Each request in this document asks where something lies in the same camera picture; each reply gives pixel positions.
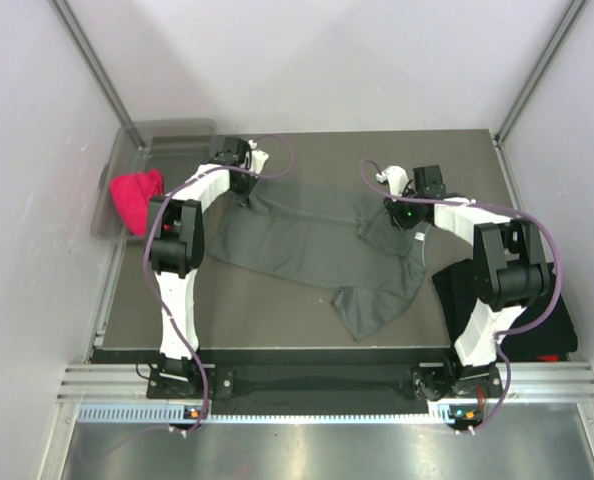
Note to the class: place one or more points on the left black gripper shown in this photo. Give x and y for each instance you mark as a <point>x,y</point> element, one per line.
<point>251,181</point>

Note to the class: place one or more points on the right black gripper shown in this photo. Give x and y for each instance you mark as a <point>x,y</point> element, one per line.
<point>396,216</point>

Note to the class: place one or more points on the grey t shirt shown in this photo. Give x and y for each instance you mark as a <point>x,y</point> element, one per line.
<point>338,240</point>

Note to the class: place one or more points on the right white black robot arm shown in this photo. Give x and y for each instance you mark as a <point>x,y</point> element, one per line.
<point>510,271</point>

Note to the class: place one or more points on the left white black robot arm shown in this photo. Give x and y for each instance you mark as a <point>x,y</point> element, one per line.
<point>175,249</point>

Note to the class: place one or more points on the clear plastic bin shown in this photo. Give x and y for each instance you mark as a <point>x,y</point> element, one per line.
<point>174,147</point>

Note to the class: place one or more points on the black folded t shirt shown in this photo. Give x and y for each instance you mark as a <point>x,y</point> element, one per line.
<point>454,286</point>

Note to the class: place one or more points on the red folded t shirt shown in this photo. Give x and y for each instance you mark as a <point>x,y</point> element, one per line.
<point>548,358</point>

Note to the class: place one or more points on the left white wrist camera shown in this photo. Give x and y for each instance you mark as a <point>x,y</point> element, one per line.
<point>257,158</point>

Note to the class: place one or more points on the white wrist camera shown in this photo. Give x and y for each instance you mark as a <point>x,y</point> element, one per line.
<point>257,158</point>
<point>395,178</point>

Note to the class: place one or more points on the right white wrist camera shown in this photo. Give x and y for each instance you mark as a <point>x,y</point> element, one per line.
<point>395,178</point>

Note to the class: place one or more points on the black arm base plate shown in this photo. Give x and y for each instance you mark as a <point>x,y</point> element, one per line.
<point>317,380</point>

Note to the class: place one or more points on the aluminium frame rail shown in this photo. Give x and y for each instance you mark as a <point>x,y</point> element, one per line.
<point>563,382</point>

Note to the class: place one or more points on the slotted grey cable duct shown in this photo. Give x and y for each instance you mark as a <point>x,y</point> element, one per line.
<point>187,415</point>

